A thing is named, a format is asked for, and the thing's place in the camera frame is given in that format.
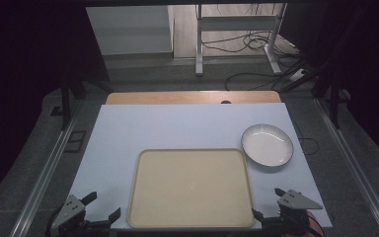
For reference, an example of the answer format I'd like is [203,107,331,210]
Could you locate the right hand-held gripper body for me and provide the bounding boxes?
[260,189,324,237]

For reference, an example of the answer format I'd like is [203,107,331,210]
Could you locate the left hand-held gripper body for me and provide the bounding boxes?
[48,194,114,237]

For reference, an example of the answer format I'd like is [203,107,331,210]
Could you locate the person's right hand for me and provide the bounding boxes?
[280,210,328,237]

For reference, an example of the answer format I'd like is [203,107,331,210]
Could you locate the white plate with dark rim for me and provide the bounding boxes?
[240,123,295,168]

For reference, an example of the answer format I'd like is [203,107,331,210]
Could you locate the dark floor socket plate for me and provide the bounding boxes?
[63,129,88,154]

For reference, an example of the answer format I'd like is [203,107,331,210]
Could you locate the beige plastic tray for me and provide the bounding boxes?
[126,147,257,229]

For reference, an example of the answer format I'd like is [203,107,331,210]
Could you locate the white board table cover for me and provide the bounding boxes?
[66,103,334,230]

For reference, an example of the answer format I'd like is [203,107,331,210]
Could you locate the black metal stand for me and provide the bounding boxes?
[311,75,349,130]
[50,72,113,131]

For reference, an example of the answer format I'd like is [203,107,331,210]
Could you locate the white power strip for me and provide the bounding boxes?
[289,68,308,83]

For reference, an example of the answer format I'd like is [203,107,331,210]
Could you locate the white cabinet panel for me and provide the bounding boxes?
[86,5,176,56]

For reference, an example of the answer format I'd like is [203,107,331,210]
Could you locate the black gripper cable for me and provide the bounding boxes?
[44,204,65,237]

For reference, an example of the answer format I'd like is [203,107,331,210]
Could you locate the aluminium rail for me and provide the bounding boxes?
[313,97,379,237]
[10,104,84,237]

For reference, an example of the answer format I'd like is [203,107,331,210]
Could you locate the thin black cable loop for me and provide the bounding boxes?
[290,116,320,156]

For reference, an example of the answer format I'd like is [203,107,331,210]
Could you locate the black cables on floor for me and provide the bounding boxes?
[200,30,314,92]

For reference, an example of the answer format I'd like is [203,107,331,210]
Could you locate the white metal desk frame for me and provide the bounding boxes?
[194,2,288,77]

